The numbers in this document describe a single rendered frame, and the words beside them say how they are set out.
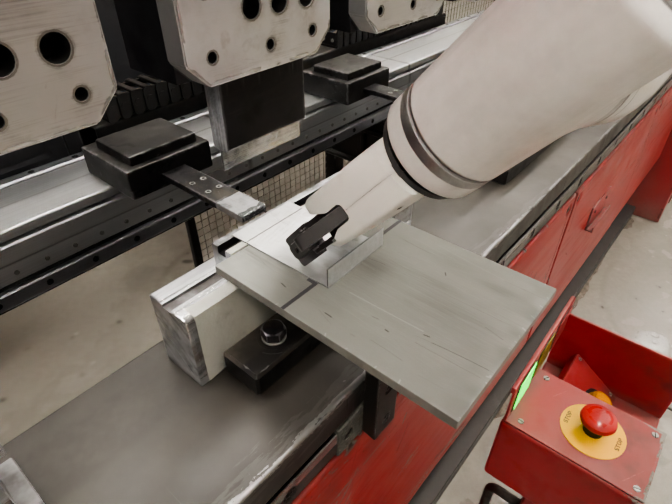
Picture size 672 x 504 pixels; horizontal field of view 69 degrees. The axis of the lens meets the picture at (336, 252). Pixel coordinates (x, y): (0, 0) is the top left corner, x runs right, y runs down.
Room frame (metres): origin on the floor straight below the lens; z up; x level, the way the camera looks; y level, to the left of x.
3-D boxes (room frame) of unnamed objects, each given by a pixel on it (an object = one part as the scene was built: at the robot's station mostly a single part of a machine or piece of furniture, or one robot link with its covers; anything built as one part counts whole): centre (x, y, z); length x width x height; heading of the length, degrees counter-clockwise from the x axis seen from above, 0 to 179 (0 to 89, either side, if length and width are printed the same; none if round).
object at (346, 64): (0.85, -0.07, 1.01); 0.26 x 0.12 x 0.05; 50
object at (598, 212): (1.12, -0.71, 0.58); 0.15 x 0.02 x 0.07; 140
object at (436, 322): (0.35, -0.04, 1.00); 0.26 x 0.18 x 0.01; 50
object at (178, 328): (0.49, 0.04, 0.92); 0.39 x 0.06 x 0.10; 140
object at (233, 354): (0.44, 0.00, 0.89); 0.30 x 0.05 x 0.03; 140
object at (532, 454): (0.37, -0.32, 0.75); 0.20 x 0.16 x 0.18; 141
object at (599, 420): (0.33, -0.30, 0.79); 0.04 x 0.04 x 0.04
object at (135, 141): (0.54, 0.19, 1.01); 0.26 x 0.12 x 0.05; 50
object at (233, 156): (0.45, 0.07, 1.13); 0.10 x 0.02 x 0.10; 140
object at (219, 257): (0.47, 0.05, 0.98); 0.20 x 0.03 x 0.03; 140
